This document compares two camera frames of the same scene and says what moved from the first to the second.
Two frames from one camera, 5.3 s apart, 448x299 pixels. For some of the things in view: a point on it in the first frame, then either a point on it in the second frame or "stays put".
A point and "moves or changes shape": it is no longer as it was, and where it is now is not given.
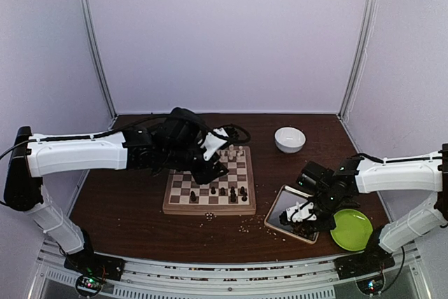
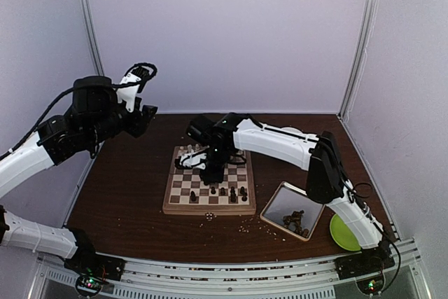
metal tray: x=288 y=197 moves or changes shape
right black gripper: x=329 y=225 to x=215 y=176
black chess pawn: x=244 y=197 stays put
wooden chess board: x=232 y=194 stays put
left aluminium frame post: x=94 y=33 stays put
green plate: x=353 y=230 stays put
